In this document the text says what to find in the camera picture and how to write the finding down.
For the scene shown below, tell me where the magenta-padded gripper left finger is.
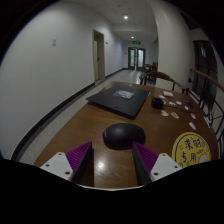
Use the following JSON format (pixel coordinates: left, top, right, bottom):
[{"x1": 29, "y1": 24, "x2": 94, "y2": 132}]
[{"x1": 39, "y1": 140, "x2": 95, "y2": 188}]

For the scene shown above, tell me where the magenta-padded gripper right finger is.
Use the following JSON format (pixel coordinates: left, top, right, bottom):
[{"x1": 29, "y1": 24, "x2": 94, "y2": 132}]
[{"x1": 131, "y1": 140, "x2": 184, "y2": 187}]

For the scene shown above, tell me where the black computer mouse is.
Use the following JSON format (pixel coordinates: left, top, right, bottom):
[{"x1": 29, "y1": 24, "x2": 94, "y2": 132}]
[{"x1": 102, "y1": 122, "x2": 147, "y2": 151}]

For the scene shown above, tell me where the round yellow printed mouse pad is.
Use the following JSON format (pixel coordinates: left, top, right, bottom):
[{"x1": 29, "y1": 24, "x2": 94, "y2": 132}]
[{"x1": 171, "y1": 131, "x2": 212, "y2": 169}]

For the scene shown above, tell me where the white paper slip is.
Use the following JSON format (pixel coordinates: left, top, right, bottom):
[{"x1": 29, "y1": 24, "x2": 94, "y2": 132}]
[{"x1": 203, "y1": 116, "x2": 212, "y2": 129}]

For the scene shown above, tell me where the small black box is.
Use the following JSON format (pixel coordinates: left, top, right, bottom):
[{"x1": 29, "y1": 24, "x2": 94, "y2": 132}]
[{"x1": 151, "y1": 96, "x2": 165, "y2": 110}]

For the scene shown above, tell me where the small white box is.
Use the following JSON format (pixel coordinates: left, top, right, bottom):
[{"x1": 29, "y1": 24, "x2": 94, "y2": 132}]
[{"x1": 162, "y1": 90, "x2": 175, "y2": 98}]

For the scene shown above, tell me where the closed black laptop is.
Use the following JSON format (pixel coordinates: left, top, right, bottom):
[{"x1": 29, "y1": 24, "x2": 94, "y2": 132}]
[{"x1": 85, "y1": 84, "x2": 152, "y2": 120}]

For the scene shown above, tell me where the wooden armchair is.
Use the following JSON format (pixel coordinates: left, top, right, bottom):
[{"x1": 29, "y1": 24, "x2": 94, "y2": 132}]
[{"x1": 139, "y1": 70, "x2": 190, "y2": 96}]

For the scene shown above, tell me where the black railing with wooden handrail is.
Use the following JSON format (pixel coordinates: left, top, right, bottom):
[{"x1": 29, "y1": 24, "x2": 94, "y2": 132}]
[{"x1": 188, "y1": 68, "x2": 224, "y2": 158}]

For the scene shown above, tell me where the dark framed window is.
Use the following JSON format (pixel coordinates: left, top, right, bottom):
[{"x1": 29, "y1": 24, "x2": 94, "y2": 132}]
[{"x1": 192, "y1": 39, "x2": 219, "y2": 101}]

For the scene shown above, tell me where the glass double door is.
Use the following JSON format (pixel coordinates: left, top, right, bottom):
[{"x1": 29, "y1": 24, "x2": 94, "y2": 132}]
[{"x1": 127, "y1": 46, "x2": 146, "y2": 71}]

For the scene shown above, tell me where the pale side door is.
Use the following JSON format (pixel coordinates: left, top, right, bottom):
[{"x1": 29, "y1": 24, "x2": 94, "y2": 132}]
[{"x1": 92, "y1": 29, "x2": 106, "y2": 82}]

